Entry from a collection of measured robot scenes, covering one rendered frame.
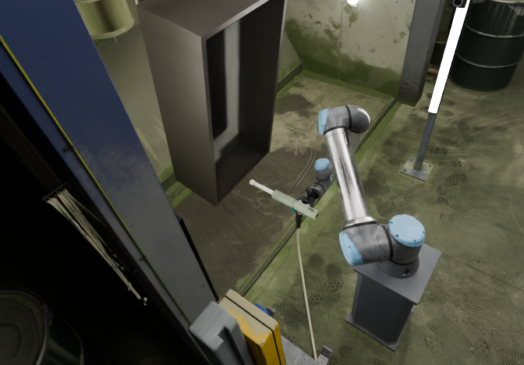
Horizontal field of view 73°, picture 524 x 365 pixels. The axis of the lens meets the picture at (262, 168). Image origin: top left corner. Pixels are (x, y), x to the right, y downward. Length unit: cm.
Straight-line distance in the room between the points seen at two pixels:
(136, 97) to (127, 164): 209
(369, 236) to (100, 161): 110
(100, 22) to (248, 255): 181
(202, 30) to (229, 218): 164
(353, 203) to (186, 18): 103
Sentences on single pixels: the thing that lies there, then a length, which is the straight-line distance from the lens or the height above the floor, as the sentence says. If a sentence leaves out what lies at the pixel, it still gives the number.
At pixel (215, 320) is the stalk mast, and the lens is 62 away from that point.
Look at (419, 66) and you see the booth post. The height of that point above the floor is 43.
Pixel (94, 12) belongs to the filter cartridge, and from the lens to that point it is 263.
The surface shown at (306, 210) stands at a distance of 208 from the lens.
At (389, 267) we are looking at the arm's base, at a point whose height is 69.
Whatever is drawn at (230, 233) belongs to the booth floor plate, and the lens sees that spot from 266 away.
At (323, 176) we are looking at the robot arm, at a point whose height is 54.
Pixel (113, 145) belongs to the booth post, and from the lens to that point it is 92.
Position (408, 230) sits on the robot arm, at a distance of 162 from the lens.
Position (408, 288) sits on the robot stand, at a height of 64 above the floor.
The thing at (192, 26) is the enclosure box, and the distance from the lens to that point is 148.
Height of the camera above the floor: 220
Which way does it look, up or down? 45 degrees down
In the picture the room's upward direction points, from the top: 9 degrees counter-clockwise
